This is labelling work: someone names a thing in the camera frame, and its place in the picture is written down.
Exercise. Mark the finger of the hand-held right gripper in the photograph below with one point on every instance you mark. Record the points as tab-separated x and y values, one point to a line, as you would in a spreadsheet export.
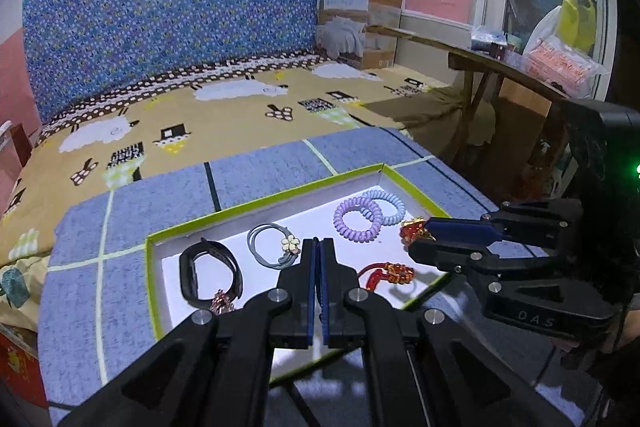
460	231
440	253

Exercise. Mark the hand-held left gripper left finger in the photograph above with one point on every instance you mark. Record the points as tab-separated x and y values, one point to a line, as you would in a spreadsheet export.
311	287

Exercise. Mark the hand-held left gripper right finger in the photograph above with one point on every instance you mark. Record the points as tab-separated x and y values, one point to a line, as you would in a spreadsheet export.
324	292

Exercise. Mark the white tray with green rim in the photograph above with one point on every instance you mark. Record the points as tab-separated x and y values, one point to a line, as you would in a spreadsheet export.
310	217

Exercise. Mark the black wrist band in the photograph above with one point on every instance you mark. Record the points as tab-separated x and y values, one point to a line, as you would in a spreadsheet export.
186	277

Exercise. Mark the person's right hand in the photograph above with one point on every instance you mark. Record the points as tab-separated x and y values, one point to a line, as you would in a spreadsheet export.
590	354

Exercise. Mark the pink packet in plastic bag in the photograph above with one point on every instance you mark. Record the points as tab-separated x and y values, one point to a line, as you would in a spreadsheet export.
560	62

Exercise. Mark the wooden folding table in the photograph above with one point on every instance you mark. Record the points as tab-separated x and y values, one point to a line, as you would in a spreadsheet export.
500	69

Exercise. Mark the yellow plastic bag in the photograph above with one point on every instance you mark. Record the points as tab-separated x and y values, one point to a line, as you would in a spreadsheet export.
580	22

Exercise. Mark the sheep print bedsheet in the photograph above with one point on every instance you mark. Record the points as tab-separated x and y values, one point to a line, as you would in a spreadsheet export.
225	117

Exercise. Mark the clear plastic container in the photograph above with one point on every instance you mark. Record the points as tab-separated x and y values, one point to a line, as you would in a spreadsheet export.
490	39

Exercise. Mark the blue grey checked blanket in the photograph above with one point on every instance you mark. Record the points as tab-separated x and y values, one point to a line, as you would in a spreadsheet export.
125	217

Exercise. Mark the quilt cardboard box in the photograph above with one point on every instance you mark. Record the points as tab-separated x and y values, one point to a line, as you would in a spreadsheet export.
350	22

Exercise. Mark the red printed carton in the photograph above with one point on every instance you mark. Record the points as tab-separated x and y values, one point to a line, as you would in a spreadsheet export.
20	367

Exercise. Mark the blue floral headboard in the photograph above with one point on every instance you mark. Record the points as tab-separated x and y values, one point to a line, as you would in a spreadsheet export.
175	7

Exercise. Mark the white plastic bar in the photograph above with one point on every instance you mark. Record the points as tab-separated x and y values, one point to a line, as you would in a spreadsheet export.
5	134

